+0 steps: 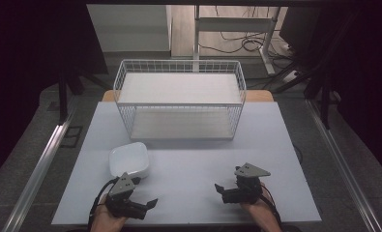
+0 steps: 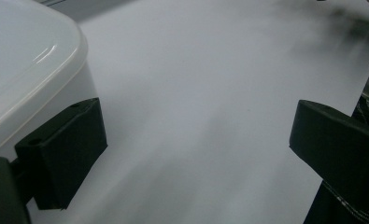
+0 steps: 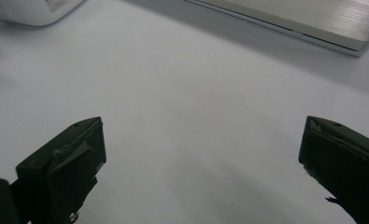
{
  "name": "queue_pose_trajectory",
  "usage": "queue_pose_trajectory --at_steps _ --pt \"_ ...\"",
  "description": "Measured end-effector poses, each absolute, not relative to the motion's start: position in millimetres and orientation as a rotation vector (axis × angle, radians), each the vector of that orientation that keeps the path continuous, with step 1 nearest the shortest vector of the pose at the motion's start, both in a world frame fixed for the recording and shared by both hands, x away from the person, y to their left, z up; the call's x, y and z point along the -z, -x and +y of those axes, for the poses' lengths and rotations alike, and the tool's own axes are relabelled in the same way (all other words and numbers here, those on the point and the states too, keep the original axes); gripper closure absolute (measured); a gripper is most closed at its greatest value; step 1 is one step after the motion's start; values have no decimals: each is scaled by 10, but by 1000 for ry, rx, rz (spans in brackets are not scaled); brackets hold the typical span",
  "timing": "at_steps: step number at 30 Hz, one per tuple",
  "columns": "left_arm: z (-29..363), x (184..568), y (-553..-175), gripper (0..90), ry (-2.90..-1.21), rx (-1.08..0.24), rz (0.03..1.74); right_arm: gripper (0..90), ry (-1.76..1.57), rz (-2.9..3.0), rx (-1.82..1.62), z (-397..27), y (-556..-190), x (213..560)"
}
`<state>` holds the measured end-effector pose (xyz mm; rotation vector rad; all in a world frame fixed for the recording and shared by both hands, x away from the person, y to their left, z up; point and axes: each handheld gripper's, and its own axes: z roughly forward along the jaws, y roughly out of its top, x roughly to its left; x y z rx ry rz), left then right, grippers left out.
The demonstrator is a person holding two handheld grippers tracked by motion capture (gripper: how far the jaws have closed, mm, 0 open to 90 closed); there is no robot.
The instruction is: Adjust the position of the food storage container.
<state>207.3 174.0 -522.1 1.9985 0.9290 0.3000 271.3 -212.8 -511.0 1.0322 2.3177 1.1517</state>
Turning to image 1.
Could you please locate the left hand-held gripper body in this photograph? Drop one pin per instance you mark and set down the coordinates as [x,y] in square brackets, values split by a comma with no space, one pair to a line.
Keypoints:
[122,188]

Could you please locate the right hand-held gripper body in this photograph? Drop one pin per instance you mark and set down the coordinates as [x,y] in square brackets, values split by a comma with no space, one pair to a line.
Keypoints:
[246,190]

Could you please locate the white square bowl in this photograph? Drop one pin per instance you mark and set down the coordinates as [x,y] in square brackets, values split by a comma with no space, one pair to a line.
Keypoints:
[127,158]

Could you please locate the person's left hand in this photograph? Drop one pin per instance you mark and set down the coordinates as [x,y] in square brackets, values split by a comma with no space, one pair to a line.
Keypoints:
[104,222]

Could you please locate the pale grey table sheet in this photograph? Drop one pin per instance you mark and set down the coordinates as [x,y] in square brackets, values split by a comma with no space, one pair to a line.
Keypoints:
[185,180]

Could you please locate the white power strip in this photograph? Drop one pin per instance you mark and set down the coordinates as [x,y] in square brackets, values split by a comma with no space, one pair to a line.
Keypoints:
[291,75]

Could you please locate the black metal stand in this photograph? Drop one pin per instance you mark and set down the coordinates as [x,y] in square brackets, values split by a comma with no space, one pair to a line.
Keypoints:
[63,96]

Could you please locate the white cabinet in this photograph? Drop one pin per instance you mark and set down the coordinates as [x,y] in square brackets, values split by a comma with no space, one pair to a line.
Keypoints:
[130,27]

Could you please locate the black curtain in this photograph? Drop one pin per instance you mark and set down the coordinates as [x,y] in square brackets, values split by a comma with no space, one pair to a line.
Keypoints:
[362,71]
[27,64]

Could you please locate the black floor outlet frame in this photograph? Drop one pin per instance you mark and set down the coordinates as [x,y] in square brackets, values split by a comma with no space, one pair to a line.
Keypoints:
[72,137]

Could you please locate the aluminium floor rail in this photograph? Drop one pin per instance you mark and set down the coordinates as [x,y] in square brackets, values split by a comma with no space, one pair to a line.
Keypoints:
[37,174]
[343,167]

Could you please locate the white metal desk frame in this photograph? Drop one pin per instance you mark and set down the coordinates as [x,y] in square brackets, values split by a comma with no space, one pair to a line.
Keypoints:
[233,24]

